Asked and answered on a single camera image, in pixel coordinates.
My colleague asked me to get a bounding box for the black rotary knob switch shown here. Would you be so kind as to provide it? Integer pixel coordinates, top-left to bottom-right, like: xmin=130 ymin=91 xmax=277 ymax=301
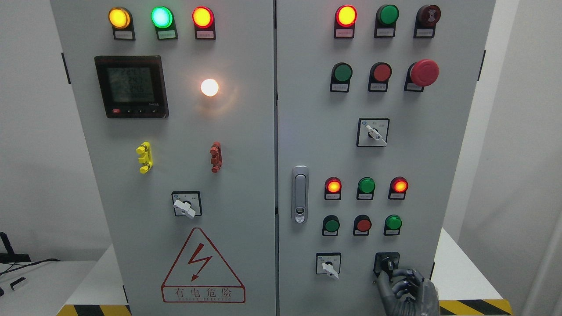
xmin=373 ymin=252 xmax=400 ymax=277

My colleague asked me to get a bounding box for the green push button upper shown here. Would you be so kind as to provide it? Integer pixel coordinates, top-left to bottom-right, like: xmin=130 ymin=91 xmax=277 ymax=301
xmin=330 ymin=62 xmax=353 ymax=93

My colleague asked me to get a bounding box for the yellow indicator lamp top left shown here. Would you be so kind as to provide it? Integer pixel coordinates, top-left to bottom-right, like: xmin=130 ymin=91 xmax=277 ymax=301
xmin=108 ymin=7 xmax=135 ymax=41

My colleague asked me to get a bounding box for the red lamp lower right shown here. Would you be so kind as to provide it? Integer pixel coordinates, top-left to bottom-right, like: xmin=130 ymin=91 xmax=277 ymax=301
xmin=388 ymin=176 xmax=409 ymax=200

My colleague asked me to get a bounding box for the black cable on desk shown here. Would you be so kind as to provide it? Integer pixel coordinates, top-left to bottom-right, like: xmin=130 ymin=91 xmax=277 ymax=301
xmin=0 ymin=259 xmax=62 ymax=278

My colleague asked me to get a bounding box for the green lamp top right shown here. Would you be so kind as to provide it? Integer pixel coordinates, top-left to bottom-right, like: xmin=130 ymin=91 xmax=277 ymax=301
xmin=374 ymin=4 xmax=400 ymax=38

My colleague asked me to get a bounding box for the small white black dongle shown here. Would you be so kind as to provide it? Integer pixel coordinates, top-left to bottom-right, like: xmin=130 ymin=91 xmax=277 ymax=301
xmin=10 ymin=277 xmax=27 ymax=291

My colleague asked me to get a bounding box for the green push button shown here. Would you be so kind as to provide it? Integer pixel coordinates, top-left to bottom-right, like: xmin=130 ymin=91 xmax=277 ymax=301
xmin=330 ymin=62 xmax=353 ymax=93
xmin=322 ymin=215 xmax=340 ymax=236

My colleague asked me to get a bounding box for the red lit lamp left door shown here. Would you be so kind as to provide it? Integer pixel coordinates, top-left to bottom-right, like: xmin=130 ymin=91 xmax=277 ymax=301
xmin=191 ymin=6 xmax=216 ymax=40

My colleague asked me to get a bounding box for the red push button upper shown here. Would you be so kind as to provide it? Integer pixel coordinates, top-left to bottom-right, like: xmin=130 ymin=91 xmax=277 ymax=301
xmin=367 ymin=62 xmax=392 ymax=92

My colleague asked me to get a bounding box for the white selector switch left door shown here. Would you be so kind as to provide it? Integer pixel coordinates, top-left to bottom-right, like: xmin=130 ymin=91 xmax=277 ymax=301
xmin=171 ymin=190 xmax=202 ymax=219

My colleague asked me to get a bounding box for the red electric warning sticker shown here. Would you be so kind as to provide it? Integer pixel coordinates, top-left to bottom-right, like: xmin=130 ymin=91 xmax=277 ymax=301
xmin=161 ymin=227 xmax=245 ymax=303

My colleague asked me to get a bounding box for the white selector switch upper right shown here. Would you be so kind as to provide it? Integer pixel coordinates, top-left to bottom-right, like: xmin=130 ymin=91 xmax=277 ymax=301
xmin=357 ymin=118 xmax=390 ymax=147

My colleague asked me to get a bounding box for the red push button lower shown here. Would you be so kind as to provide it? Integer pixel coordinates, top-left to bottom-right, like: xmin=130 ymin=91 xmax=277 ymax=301
xmin=353 ymin=214 xmax=372 ymax=236

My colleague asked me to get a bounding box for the grey cabinet door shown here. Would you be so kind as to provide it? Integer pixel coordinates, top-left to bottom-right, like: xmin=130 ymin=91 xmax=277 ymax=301
xmin=51 ymin=0 xmax=276 ymax=316
xmin=276 ymin=0 xmax=496 ymax=316

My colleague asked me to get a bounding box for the green lamp lower middle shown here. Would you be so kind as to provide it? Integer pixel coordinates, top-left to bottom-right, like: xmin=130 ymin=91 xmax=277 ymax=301
xmin=357 ymin=177 xmax=376 ymax=200

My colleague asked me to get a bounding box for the white glowing lamp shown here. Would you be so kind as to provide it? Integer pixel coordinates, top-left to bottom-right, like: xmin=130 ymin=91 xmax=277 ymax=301
xmin=200 ymin=78 xmax=220 ymax=97

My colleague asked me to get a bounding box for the red lit lamp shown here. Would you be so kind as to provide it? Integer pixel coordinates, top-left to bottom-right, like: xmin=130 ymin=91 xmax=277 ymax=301
xmin=324 ymin=177 xmax=342 ymax=200
xmin=334 ymin=4 xmax=357 ymax=39

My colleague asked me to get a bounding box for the white selector switch lower right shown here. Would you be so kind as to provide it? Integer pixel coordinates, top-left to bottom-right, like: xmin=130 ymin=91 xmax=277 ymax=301
xmin=316 ymin=252 xmax=342 ymax=280

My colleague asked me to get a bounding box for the black device on desk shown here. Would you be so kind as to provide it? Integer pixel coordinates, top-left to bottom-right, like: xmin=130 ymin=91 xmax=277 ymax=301
xmin=0 ymin=232 xmax=31 ymax=263

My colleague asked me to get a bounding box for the dark red buzzer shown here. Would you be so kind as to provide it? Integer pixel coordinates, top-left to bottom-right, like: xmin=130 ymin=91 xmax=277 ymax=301
xmin=413 ymin=4 xmax=441 ymax=38

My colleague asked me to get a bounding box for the green lamp bottom right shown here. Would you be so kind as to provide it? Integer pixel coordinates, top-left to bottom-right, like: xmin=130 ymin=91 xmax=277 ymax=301
xmin=383 ymin=214 xmax=402 ymax=236

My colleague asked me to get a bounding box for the white selector switch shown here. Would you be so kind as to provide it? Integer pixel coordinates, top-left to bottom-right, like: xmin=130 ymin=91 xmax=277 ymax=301
xmin=316 ymin=252 xmax=342 ymax=280
xmin=357 ymin=118 xmax=390 ymax=147

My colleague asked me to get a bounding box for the green lit indicator lamp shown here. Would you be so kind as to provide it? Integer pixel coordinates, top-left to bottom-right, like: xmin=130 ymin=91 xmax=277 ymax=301
xmin=151 ymin=6 xmax=178 ymax=40

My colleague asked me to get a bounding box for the red push button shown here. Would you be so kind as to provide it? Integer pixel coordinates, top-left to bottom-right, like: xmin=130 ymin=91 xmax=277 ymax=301
xmin=367 ymin=62 xmax=392 ymax=92
xmin=353 ymin=214 xmax=372 ymax=236

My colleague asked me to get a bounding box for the black digital power meter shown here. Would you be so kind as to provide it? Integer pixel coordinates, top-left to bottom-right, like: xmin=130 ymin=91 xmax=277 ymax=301
xmin=94 ymin=55 xmax=169 ymax=119

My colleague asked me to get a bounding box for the red lit lamp top right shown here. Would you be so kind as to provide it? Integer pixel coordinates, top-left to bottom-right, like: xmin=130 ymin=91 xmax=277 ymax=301
xmin=334 ymin=4 xmax=357 ymax=39

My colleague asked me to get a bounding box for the yellow terminal connector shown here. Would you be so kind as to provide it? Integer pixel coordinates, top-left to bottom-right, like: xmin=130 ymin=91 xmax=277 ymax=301
xmin=135 ymin=141 xmax=153 ymax=174

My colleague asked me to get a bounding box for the grey left cabinet door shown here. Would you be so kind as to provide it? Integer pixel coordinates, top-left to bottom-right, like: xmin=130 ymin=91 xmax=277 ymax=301
xmin=51 ymin=0 xmax=276 ymax=316

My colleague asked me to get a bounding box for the red emergency stop button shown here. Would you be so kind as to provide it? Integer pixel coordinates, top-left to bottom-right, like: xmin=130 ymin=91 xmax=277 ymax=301
xmin=404 ymin=59 xmax=440 ymax=92

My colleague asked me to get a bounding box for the dark grey robotic hand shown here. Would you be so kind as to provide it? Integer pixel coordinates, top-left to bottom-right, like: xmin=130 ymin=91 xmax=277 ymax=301
xmin=377 ymin=269 xmax=440 ymax=316

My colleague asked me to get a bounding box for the red terminal connector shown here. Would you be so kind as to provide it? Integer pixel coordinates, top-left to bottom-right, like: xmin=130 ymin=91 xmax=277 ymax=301
xmin=209 ymin=141 xmax=223 ymax=173

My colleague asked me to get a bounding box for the silver door handle lock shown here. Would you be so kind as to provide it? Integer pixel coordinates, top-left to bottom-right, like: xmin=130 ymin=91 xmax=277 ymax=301
xmin=292 ymin=165 xmax=309 ymax=223

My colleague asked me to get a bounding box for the green push button lower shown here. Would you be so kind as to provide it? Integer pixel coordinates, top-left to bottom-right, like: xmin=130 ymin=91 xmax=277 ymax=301
xmin=322 ymin=215 xmax=340 ymax=236

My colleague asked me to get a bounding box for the grey right cabinet door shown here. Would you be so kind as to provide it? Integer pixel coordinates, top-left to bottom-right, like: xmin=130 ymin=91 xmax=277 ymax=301
xmin=276 ymin=0 xmax=496 ymax=316

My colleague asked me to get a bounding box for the red lit lamp lower left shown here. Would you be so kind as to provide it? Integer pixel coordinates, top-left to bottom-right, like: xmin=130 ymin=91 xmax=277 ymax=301
xmin=324 ymin=177 xmax=342 ymax=200

